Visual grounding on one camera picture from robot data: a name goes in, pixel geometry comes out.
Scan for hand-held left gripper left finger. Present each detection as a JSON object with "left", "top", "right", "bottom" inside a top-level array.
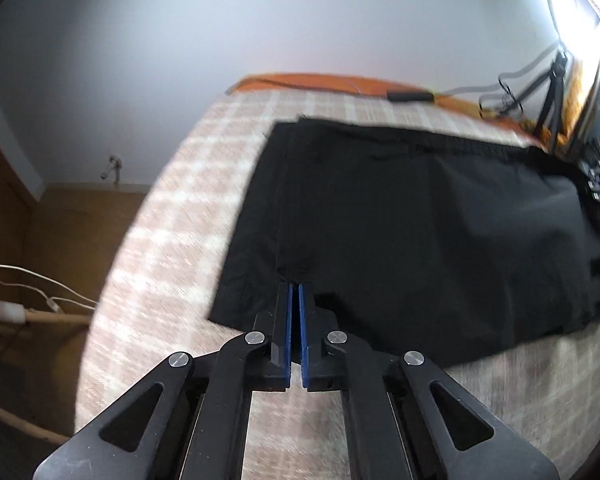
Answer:
[{"left": 32, "top": 282, "right": 295, "bottom": 480}]

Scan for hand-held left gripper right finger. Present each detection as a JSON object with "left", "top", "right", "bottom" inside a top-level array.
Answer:
[{"left": 298, "top": 284, "right": 561, "bottom": 480}]

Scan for black pants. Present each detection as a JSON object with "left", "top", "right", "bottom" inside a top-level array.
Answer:
[{"left": 209, "top": 116, "right": 600, "bottom": 368}]

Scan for large grey tripod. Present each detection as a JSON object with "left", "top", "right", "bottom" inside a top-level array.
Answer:
[{"left": 586, "top": 55, "right": 600, "bottom": 147}]

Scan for small black tripod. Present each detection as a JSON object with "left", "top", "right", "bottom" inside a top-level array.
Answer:
[{"left": 534, "top": 51, "right": 571, "bottom": 151}]

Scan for beige plaid blanket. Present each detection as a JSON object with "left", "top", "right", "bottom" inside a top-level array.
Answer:
[{"left": 75, "top": 91, "right": 600, "bottom": 480}]

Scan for black oblong device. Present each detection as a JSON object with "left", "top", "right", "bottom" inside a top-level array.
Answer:
[{"left": 386, "top": 90, "right": 435, "bottom": 104}]

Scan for straight wooden stick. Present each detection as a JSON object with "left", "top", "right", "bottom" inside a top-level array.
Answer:
[{"left": 0, "top": 305, "right": 93, "bottom": 326}]

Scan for orange bed sheet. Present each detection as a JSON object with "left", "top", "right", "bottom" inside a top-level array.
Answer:
[{"left": 227, "top": 74, "right": 551, "bottom": 146}]

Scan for curved wooden stick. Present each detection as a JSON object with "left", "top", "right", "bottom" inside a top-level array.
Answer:
[{"left": 0, "top": 394, "right": 72, "bottom": 444}]

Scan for wooden cabinet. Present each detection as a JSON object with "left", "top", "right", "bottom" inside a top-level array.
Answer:
[{"left": 0, "top": 115, "right": 46, "bottom": 271}]

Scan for black cable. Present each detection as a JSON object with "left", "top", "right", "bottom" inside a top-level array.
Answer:
[{"left": 480, "top": 74, "right": 526, "bottom": 120}]

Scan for white cable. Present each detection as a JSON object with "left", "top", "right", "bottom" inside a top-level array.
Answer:
[{"left": 0, "top": 262, "right": 101, "bottom": 312}]

